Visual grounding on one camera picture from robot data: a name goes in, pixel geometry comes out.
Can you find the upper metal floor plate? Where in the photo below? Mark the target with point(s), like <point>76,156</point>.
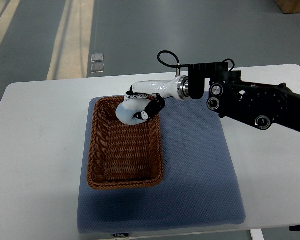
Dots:
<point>97,57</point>

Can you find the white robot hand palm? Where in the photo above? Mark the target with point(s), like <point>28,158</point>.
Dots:
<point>165,88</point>

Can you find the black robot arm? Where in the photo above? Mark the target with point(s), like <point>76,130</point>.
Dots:
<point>258,105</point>

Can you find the brown wicker basket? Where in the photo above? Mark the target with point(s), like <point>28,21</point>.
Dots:
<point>123,156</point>

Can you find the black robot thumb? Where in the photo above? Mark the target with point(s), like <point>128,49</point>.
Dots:
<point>152,109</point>

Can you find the lower metal floor plate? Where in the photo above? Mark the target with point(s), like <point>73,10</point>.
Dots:
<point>97,68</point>

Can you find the black clip at table edge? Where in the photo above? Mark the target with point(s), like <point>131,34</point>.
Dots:
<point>295,228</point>

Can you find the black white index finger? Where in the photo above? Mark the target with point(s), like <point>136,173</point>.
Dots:
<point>141,96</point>

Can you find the black table label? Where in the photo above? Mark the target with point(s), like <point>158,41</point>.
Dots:
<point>121,235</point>

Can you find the wooden box corner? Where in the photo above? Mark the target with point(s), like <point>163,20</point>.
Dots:
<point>289,6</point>

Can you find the blue quilted mat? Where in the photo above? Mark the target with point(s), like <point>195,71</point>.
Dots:
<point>199,189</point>

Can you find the metal floor plate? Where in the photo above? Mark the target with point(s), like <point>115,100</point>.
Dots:
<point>97,68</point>
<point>97,57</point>

